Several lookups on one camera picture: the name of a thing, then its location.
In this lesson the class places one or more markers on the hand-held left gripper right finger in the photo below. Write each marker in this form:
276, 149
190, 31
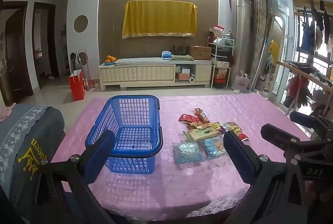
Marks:
238, 153

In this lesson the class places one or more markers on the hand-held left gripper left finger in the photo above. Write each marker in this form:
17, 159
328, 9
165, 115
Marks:
100, 151

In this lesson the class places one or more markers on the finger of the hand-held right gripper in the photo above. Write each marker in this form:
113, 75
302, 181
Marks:
309, 120
275, 133

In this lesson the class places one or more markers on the red yellow snack packet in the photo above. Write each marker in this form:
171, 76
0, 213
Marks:
238, 131

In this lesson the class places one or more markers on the light blue cartoon packet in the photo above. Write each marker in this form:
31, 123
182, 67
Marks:
213, 147

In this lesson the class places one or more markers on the small white snack packet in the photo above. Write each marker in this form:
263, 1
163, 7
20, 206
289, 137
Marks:
226, 125

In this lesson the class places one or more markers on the blue plastic basket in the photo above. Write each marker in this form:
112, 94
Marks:
135, 135

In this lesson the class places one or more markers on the green label clear packet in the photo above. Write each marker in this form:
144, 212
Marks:
201, 134

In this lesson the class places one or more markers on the orange yellow snack packet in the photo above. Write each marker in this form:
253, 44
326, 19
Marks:
200, 125

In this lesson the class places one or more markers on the clear blue wafer packet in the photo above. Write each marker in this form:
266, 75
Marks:
187, 152

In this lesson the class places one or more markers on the orange sausage packet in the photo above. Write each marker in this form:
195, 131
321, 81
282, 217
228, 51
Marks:
201, 115

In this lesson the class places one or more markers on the person's right hand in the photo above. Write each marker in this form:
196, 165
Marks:
320, 195

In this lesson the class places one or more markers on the red and dark clothes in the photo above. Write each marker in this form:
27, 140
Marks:
296, 91

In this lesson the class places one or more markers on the pink shopping bag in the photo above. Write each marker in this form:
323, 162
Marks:
240, 83

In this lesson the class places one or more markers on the pink quilted tablecloth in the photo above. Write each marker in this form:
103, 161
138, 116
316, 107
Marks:
182, 187

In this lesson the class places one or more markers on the broom and dustpan set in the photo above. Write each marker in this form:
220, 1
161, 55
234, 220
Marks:
89, 83

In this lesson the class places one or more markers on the red paper bag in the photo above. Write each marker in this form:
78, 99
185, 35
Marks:
77, 86

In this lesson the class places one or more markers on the blue mop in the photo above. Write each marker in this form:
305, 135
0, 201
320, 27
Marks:
263, 49

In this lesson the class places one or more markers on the white metal shelf rack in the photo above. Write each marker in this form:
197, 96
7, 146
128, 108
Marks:
221, 68

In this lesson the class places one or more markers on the paper towel roll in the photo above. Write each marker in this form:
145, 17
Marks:
191, 80

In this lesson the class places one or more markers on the arched standing mirror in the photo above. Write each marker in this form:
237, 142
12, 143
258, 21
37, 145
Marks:
275, 39

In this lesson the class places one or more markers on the white slippers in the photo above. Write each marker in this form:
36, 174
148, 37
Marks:
53, 77

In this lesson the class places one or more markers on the blue plate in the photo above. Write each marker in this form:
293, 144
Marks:
109, 63

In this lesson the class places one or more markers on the hanging clothes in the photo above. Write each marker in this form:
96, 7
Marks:
309, 31

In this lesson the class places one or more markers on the cream tv cabinet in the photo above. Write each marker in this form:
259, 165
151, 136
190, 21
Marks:
145, 73

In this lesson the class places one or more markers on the pile of oranges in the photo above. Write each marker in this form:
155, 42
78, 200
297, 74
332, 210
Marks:
110, 58

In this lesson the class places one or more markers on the pink cloth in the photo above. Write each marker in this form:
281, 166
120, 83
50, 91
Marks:
5, 113

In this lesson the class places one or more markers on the silver standing air conditioner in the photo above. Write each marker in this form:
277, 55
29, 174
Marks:
241, 36

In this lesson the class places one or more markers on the brown cardboard box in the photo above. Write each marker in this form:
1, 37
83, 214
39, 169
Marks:
200, 53

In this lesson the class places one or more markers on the green folded towel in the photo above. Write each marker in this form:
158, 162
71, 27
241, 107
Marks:
182, 57

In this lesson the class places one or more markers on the patterned beige curtain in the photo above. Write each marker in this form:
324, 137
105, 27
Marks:
256, 18

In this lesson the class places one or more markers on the blue tissue box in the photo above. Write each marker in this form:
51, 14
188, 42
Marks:
166, 55

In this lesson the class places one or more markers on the red white cardboard box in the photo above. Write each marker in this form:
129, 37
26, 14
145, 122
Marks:
216, 31

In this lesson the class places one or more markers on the black router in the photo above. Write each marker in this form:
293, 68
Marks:
179, 51

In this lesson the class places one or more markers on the dark wooden doorway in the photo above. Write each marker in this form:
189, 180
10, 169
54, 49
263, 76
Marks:
53, 39

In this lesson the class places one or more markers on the yellow cloth cover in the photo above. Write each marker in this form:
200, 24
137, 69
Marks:
158, 18

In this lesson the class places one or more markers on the small round brown wall disc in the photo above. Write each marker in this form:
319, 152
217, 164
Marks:
83, 56

